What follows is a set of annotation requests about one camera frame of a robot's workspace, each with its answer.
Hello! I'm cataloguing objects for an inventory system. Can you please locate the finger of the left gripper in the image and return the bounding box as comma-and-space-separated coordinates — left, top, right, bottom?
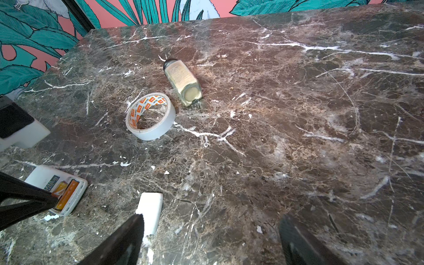
1, 172, 58, 230

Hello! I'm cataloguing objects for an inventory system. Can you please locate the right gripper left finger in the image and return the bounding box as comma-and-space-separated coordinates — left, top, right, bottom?
79, 214, 144, 265

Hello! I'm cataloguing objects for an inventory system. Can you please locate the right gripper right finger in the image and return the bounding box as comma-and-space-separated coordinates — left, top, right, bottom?
278, 215, 345, 265

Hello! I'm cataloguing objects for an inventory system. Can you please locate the white red remote control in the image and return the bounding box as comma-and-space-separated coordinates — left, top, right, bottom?
24, 165, 88, 216

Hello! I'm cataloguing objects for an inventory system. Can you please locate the orange battery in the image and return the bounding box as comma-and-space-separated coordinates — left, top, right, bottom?
55, 180, 79, 211
51, 181, 68, 198

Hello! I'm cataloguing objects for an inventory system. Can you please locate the white battery cover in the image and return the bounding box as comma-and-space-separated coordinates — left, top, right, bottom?
135, 192, 163, 237

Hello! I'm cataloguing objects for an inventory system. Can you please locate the white tape roll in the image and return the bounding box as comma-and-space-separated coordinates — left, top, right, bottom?
125, 93, 176, 141

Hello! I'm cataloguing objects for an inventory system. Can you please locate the spice jar black lid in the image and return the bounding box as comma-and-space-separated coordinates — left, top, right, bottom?
163, 58, 203, 107

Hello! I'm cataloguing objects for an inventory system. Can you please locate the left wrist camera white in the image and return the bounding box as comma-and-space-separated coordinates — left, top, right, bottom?
1, 96, 50, 152

